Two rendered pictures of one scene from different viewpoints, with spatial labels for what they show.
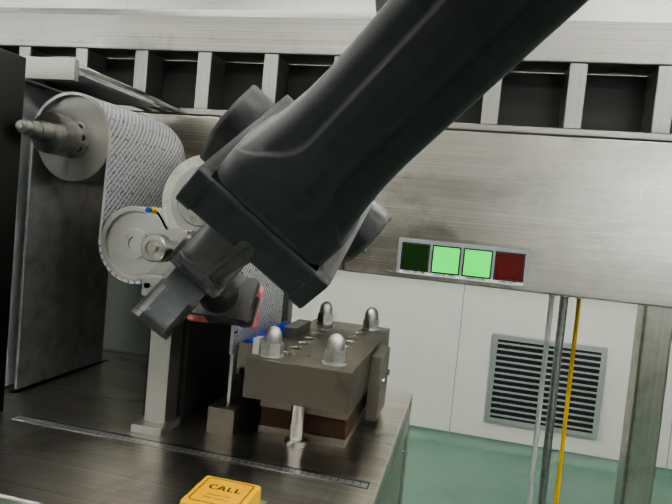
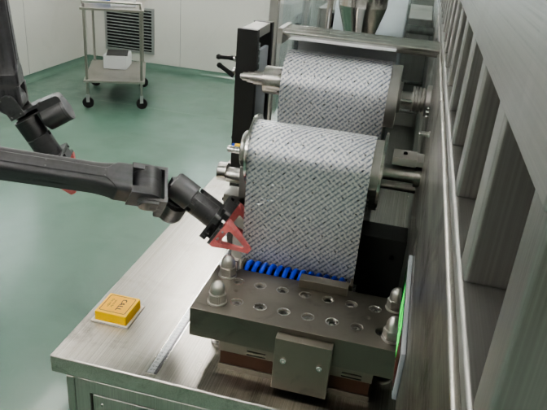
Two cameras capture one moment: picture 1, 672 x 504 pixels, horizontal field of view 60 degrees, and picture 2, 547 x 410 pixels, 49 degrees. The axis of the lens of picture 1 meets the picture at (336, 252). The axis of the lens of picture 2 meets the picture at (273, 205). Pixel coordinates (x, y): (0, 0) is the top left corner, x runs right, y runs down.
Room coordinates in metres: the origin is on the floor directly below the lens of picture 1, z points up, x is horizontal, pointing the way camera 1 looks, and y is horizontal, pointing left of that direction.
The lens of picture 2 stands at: (0.93, -0.93, 1.67)
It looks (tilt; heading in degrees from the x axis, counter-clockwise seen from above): 25 degrees down; 89
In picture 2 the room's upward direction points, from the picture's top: 5 degrees clockwise
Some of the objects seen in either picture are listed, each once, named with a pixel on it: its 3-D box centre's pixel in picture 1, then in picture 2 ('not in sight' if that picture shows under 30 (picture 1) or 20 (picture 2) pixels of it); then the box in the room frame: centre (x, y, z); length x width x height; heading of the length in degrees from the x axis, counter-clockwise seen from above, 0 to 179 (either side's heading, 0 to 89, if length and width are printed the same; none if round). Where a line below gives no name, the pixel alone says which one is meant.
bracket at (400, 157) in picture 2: not in sight; (408, 157); (1.20, 0.14, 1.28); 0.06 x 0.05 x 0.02; 167
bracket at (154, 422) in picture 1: (162, 330); (237, 226); (0.87, 0.25, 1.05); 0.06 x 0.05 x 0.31; 167
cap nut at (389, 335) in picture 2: (371, 318); (393, 327); (1.17, -0.08, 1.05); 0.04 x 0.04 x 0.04
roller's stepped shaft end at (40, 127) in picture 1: (33, 129); (252, 77); (0.88, 0.47, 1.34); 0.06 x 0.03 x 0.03; 167
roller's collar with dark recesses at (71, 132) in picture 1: (60, 135); (277, 80); (0.94, 0.46, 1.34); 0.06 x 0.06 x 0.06; 77
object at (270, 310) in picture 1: (262, 288); (299, 233); (1.00, 0.12, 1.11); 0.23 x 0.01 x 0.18; 167
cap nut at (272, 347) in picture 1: (273, 340); (228, 264); (0.87, 0.08, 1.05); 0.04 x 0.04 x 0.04
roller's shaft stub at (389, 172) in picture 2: not in sight; (401, 173); (1.19, 0.14, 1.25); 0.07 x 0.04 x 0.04; 167
